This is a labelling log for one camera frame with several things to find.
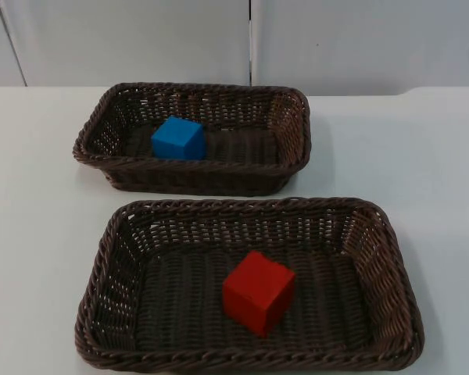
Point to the red cube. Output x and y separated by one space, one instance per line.
254 293

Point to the blue cube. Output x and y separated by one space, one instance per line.
176 136

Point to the dark brown wicker basket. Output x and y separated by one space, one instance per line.
238 117
180 297

